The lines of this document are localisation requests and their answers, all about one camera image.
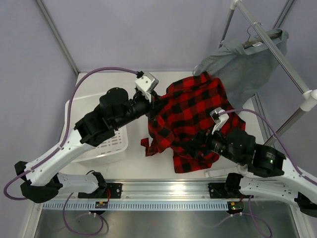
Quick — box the aluminium mounting rail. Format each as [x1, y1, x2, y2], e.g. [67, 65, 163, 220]
[32, 180, 304, 201]

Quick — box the white slotted cable duct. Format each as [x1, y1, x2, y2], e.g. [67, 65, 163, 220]
[43, 201, 229, 211]

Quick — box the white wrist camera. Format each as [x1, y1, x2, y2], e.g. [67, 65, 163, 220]
[210, 108, 229, 134]
[135, 71, 159, 103]

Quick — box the grey shirt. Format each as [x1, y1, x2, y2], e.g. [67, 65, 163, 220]
[193, 39, 279, 109]

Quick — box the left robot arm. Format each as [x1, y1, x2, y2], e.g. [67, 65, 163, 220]
[14, 88, 159, 203]

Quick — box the red black plaid shirt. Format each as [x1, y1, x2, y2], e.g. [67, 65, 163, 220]
[141, 72, 233, 174]

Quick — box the white plastic basket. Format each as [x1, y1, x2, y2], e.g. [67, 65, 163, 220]
[69, 92, 128, 163]

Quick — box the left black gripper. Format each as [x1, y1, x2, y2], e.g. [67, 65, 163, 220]
[113, 90, 169, 129]

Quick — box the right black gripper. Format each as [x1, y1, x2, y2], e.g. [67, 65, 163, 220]
[178, 121, 243, 165]

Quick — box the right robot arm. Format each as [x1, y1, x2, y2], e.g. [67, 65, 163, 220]
[193, 129, 317, 217]

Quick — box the metal clothes rack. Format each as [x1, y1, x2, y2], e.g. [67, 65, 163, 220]
[204, 0, 317, 178]

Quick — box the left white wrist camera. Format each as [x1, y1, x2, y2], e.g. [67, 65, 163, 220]
[135, 71, 159, 103]

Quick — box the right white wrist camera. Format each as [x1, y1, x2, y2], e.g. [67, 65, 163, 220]
[210, 108, 229, 134]

